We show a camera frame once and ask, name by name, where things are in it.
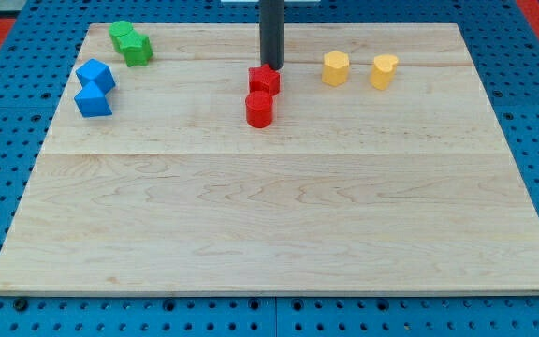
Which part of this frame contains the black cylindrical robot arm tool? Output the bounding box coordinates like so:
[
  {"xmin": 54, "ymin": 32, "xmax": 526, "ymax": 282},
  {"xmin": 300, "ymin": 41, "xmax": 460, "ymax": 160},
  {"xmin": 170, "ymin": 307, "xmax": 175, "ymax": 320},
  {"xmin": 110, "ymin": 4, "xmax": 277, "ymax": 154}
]
[{"xmin": 259, "ymin": 0, "xmax": 284, "ymax": 70}]

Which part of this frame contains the blue cube block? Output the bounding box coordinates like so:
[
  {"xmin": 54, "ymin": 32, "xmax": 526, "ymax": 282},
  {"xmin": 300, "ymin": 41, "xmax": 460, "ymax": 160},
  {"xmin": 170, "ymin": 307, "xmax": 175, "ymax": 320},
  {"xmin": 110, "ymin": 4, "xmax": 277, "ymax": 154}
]
[{"xmin": 76, "ymin": 58, "xmax": 116, "ymax": 94}]

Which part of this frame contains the red cylinder block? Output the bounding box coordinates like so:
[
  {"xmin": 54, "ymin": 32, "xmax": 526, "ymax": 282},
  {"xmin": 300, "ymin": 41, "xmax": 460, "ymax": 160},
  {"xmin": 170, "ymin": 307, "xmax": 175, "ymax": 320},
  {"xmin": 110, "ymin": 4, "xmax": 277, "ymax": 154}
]
[{"xmin": 245, "ymin": 91, "xmax": 273, "ymax": 128}]

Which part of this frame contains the red star block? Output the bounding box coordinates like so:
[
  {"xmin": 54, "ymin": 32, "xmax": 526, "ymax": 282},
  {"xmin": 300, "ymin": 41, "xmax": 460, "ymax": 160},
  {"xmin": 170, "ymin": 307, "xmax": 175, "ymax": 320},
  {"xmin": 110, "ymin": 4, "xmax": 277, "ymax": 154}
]
[{"xmin": 248, "ymin": 64, "xmax": 281, "ymax": 95}]

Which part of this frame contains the light wooden board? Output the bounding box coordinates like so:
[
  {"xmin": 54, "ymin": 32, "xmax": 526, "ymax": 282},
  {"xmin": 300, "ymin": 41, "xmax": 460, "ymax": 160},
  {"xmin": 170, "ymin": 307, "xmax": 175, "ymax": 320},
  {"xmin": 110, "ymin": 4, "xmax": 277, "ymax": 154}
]
[{"xmin": 0, "ymin": 23, "xmax": 539, "ymax": 297}]

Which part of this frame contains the yellow hexagon block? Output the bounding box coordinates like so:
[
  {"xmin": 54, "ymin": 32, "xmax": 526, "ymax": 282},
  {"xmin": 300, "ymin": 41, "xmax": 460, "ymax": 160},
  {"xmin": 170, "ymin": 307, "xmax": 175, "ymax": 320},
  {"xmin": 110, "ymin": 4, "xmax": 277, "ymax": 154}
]
[{"xmin": 322, "ymin": 51, "xmax": 350, "ymax": 86}]

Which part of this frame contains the yellow heart block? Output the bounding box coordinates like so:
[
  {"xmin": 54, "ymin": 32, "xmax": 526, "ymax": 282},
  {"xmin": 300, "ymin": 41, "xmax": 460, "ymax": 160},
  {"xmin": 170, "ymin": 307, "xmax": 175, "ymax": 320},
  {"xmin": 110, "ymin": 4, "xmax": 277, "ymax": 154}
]
[{"xmin": 370, "ymin": 54, "xmax": 399, "ymax": 90}]

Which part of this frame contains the green star block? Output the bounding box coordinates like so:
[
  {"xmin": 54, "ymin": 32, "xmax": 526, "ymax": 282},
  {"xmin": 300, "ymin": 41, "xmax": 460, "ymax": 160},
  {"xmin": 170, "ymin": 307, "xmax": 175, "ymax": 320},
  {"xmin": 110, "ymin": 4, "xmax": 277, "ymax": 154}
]
[{"xmin": 118, "ymin": 31, "xmax": 153, "ymax": 67}]

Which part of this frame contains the blue wedge block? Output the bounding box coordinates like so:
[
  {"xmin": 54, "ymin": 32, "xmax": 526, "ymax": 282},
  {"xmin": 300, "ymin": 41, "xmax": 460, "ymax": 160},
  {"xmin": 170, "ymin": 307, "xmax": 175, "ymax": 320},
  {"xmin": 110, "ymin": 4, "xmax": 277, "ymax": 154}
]
[{"xmin": 74, "ymin": 82, "xmax": 112, "ymax": 118}]

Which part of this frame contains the green cylinder block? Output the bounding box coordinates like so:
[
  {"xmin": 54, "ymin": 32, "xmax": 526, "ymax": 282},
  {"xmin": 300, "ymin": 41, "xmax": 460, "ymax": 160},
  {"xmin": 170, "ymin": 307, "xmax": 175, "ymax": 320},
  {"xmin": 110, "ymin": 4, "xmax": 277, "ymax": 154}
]
[{"xmin": 108, "ymin": 21, "xmax": 134, "ymax": 52}]

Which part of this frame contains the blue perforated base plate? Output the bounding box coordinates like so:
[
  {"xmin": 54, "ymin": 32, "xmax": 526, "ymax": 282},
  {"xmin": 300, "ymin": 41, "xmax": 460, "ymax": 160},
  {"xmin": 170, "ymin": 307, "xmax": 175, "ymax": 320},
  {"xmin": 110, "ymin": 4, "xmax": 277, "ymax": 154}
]
[{"xmin": 0, "ymin": 0, "xmax": 539, "ymax": 336}]

